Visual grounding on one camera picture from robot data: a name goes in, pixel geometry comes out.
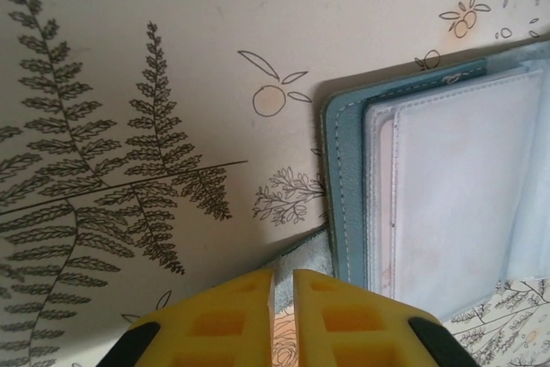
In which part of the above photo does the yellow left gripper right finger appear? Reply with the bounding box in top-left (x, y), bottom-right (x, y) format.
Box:
top-left (291, 268), bottom-right (479, 367)

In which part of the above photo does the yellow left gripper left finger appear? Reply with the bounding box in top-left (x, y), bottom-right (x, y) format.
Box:
top-left (102, 267), bottom-right (276, 367)

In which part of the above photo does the blue leather card holder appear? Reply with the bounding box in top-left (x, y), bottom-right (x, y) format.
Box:
top-left (257, 38), bottom-right (550, 312)

